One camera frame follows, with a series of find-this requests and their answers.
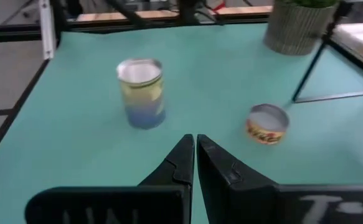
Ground white metal post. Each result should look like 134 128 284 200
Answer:
39 0 57 60

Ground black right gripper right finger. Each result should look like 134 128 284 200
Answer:
197 134 280 224

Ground red tag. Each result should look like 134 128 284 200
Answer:
210 1 227 12

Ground artificial plant grey ribbed pot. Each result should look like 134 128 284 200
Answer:
263 0 341 57

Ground green table mat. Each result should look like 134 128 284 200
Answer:
0 23 363 224

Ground wooden shelf black metal legs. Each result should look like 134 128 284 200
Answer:
291 21 363 104

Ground orange tuna can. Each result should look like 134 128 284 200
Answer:
245 103 290 146

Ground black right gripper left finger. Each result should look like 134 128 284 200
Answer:
137 134 196 224

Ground blue peas can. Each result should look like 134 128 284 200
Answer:
115 57 167 130

